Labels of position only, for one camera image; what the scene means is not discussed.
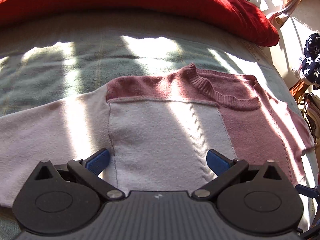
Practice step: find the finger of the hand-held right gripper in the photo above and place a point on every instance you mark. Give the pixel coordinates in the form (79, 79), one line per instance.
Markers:
(311, 232)
(306, 190)

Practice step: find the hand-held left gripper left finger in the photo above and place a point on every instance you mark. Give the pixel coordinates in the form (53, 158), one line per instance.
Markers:
(100, 160)

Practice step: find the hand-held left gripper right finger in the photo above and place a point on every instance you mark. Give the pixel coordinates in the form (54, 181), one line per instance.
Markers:
(216, 162)

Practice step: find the pink and white knit sweater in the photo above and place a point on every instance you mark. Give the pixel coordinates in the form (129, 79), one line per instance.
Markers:
(162, 130)

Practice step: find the wooden rack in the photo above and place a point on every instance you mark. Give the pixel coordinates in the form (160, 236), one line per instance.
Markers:
(298, 88)

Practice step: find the navy star print cloth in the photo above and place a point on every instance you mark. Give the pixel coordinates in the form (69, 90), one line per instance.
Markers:
(311, 60)

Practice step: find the red pillow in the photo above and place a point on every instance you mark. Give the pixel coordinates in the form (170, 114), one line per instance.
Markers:
(125, 2)

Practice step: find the pink fringed curtain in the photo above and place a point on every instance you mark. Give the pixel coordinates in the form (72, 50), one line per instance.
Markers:
(287, 2)

